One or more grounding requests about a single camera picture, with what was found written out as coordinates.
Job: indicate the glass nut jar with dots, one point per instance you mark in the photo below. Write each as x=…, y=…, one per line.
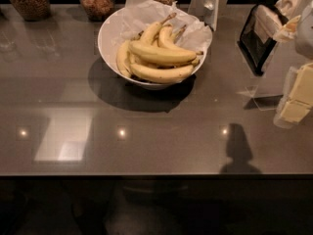
x=97, y=2
x=32, y=10

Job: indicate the top front yellow banana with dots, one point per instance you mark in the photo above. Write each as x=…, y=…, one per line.
x=150, y=54

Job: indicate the white paper liner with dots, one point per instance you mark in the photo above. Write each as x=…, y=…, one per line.
x=138, y=14

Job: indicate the right rear yellow banana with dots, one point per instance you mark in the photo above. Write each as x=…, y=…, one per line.
x=167, y=37

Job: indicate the left small yellow banana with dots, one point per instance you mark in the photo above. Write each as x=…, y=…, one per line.
x=122, y=61

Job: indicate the upright long-stem yellow banana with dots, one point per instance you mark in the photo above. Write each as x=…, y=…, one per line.
x=149, y=34

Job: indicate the middle glass nut jar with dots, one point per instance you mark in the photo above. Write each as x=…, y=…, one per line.
x=97, y=2

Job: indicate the white ceramic bowl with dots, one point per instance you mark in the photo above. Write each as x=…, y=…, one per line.
x=109, y=39

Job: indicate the bottom front yellow banana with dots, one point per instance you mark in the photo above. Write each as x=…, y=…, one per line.
x=162, y=76

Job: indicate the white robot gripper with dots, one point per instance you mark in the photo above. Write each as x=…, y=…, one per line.
x=305, y=33

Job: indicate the clear acrylic stand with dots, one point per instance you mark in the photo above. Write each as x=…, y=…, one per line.
x=261, y=103

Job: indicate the left glass nut jar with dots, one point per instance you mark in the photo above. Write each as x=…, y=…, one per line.
x=32, y=10

